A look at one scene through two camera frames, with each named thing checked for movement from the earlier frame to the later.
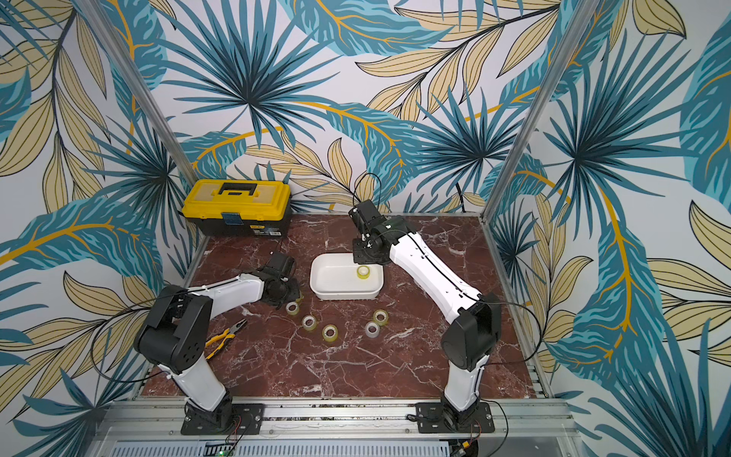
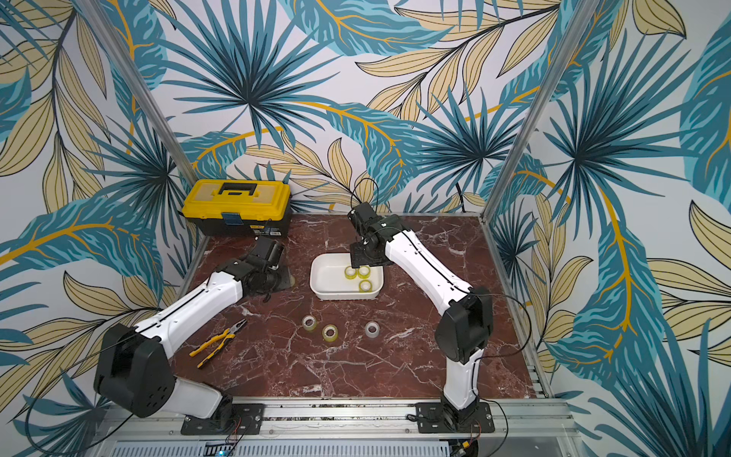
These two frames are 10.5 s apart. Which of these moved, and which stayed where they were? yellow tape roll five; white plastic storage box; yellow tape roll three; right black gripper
Moved: yellow tape roll five
Stayed: right black gripper; yellow tape roll three; white plastic storage box
